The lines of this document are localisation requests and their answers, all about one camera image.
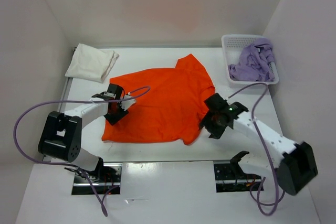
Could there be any orange t shirt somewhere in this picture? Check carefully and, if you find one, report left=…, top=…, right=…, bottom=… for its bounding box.
left=101, top=54, right=215, bottom=145

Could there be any white t shirt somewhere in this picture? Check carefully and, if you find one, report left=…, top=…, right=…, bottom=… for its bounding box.
left=65, top=44, right=119, bottom=83

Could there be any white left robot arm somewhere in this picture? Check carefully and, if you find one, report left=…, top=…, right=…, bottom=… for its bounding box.
left=38, top=84, right=136, bottom=182

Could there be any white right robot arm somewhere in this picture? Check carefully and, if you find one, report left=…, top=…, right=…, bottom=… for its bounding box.
left=199, top=93, right=318, bottom=196

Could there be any lavender t shirt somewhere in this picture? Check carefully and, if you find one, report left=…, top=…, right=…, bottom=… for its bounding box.
left=228, top=38, right=275, bottom=82

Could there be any white plastic laundry basket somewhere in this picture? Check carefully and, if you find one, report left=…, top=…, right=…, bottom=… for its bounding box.
left=222, top=34, right=279, bottom=85

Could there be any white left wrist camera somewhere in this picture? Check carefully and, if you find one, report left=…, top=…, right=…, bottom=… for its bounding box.
left=120, top=94, right=136, bottom=111

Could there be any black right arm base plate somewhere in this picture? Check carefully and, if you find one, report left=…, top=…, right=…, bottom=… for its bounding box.
left=213, top=162, right=261, bottom=193

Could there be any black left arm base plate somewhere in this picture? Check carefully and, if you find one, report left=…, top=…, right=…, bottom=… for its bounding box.
left=71, top=163, right=123, bottom=196

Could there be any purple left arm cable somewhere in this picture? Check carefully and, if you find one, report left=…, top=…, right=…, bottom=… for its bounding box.
left=13, top=86, right=152, bottom=217

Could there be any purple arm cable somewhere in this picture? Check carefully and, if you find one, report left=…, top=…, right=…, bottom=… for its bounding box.
left=227, top=82, right=286, bottom=216
left=13, top=86, right=152, bottom=217

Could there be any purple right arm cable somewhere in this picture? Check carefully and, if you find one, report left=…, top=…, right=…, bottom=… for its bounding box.
left=227, top=82, right=286, bottom=216

